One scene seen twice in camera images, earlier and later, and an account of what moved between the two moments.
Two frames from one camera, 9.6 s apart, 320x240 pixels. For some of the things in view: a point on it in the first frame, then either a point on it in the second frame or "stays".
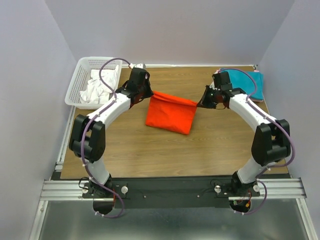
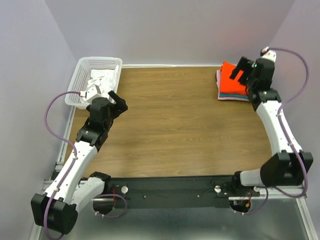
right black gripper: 204,103 to 241,65
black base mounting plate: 173,192 stays
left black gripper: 149,93 to 119,107
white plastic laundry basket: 80,76 stays
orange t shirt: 171,113 to 229,85
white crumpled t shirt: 96,92 stays
